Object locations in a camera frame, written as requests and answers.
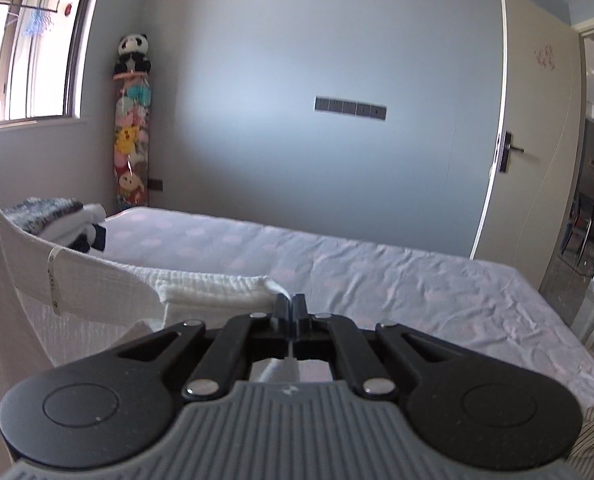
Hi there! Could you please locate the folded light grey garment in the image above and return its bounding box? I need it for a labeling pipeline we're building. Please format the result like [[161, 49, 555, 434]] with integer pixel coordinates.
[[42, 203, 108, 251]]

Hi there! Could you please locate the folded black garment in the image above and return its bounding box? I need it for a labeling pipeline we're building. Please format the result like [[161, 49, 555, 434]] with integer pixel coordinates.
[[69, 224, 108, 253]]

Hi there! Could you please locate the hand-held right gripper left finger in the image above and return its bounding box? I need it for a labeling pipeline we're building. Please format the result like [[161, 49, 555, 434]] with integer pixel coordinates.
[[118, 293, 291, 402]]

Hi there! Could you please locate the white muslin garment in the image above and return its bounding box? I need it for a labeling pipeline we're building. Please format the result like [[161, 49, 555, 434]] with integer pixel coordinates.
[[0, 200, 300, 480]]

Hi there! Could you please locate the beige door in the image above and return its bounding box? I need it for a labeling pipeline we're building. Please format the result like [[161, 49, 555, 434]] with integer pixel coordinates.
[[470, 0, 588, 331]]

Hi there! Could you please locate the folded dark patterned garment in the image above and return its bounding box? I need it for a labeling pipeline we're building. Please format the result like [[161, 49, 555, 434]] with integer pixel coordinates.
[[4, 196, 85, 236]]

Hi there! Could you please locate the dark chair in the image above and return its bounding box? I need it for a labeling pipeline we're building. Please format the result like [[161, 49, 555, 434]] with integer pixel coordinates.
[[560, 195, 594, 281]]

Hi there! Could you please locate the panda plush toy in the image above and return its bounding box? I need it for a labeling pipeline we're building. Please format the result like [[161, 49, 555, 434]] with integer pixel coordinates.
[[113, 32, 153, 77]]

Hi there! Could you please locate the bed with pink-dotted sheet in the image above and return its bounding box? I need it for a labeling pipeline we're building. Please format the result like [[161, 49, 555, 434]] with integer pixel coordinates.
[[2, 205, 594, 461]]

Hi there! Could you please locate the grey wall switch panel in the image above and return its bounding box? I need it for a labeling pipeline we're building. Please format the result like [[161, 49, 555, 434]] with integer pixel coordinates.
[[314, 95, 389, 122]]

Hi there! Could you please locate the black door handle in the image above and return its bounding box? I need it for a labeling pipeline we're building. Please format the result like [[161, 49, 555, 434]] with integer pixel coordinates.
[[497, 131, 525, 173]]

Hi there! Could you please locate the window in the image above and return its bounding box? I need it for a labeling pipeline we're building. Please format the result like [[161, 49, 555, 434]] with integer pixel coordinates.
[[0, 0, 108, 133]]

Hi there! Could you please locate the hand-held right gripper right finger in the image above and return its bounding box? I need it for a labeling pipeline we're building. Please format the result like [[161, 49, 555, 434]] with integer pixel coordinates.
[[292, 295, 466, 404]]

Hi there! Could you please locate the clear tube of plush toys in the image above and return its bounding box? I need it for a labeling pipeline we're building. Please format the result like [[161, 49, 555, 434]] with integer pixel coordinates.
[[113, 72, 154, 213]]

